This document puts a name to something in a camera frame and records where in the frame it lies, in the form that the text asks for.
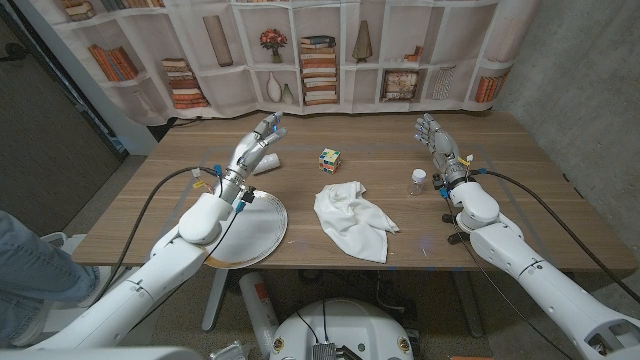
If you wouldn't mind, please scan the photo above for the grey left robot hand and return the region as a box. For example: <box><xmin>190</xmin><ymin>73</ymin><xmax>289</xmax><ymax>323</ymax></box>
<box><xmin>223</xmin><ymin>111</ymin><xmax>290</xmax><ymax>187</ymax></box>

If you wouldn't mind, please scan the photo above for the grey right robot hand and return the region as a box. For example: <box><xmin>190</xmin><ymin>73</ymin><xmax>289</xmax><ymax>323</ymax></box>
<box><xmin>413</xmin><ymin>112</ymin><xmax>472</xmax><ymax>187</ymax></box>

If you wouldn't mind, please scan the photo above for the white cloth napkin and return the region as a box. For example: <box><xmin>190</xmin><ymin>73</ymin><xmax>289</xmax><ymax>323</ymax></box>
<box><xmin>313</xmin><ymin>180</ymin><xmax>401</xmax><ymax>265</ymax></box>

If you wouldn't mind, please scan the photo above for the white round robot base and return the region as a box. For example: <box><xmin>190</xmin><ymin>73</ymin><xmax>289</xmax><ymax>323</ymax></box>
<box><xmin>269</xmin><ymin>298</ymin><xmax>415</xmax><ymax>360</ymax></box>

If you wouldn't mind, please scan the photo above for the clear white-capped medicine bottle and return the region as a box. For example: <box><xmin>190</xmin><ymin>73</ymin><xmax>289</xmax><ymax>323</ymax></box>
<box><xmin>407</xmin><ymin>168</ymin><xmax>428</xmax><ymax>197</ymax></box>

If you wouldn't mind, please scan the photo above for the multicoloured rubik's cube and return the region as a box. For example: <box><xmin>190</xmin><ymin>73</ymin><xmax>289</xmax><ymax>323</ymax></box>
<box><xmin>318</xmin><ymin>147</ymin><xmax>342</xmax><ymax>175</ymax></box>

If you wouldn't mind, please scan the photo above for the white gold-rimmed paper plate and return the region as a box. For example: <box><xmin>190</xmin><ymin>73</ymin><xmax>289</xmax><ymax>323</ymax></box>
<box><xmin>202</xmin><ymin>189</ymin><xmax>289</xmax><ymax>270</ymax></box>

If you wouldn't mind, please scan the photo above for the white ribbed cylinder roll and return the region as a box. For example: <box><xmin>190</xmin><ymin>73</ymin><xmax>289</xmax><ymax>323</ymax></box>
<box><xmin>251</xmin><ymin>152</ymin><xmax>281</xmax><ymax>176</ymax></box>

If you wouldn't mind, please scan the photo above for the printed bookshelf backdrop cloth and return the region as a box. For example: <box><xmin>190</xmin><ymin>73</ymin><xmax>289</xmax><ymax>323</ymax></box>
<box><xmin>27</xmin><ymin>0</ymin><xmax>544</xmax><ymax>127</ymax></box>

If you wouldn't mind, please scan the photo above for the grey table leg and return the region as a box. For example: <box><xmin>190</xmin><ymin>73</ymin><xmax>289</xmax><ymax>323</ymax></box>
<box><xmin>201</xmin><ymin>268</ymin><xmax>230</xmax><ymax>333</ymax></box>
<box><xmin>452</xmin><ymin>271</ymin><xmax>485</xmax><ymax>339</ymax></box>

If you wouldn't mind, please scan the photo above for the white tube with orange label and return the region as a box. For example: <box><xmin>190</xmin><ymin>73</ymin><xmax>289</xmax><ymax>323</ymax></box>
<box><xmin>238</xmin><ymin>271</ymin><xmax>280</xmax><ymax>359</ymax></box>

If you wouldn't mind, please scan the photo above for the white chair base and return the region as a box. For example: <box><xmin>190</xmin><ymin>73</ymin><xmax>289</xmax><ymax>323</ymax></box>
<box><xmin>39</xmin><ymin>231</ymin><xmax>84</xmax><ymax>256</ymax></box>

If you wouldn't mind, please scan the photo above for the person's leg in jeans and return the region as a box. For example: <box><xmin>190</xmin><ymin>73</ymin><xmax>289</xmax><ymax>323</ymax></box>
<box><xmin>0</xmin><ymin>209</ymin><xmax>101</xmax><ymax>346</ymax></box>

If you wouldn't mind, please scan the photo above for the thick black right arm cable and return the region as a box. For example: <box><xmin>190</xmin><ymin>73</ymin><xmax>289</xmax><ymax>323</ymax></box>
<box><xmin>474</xmin><ymin>169</ymin><xmax>640</xmax><ymax>304</ymax></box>

